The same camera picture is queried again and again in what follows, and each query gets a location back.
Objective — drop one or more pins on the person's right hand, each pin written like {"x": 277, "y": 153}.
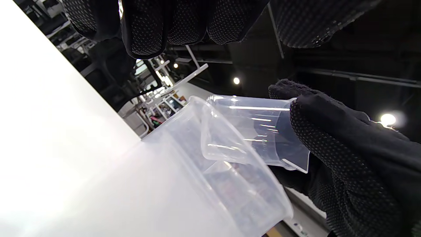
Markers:
{"x": 361, "y": 171}

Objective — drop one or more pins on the person's left hand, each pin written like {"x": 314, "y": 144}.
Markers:
{"x": 148, "y": 23}

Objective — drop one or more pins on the large clear plastic beaker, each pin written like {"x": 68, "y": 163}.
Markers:
{"x": 253, "y": 200}

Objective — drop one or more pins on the slim clear plastic beaker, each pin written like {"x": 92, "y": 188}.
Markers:
{"x": 250, "y": 131}

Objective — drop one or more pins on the huge clear plastic beaker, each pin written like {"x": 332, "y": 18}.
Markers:
{"x": 171, "y": 148}

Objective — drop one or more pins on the medium clear plastic beaker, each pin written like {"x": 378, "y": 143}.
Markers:
{"x": 230, "y": 186}

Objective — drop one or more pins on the round ceiling light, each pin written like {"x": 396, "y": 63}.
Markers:
{"x": 236, "y": 80}
{"x": 388, "y": 119}

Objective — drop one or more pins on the white shelving rack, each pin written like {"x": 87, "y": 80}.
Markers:
{"x": 164, "y": 108}

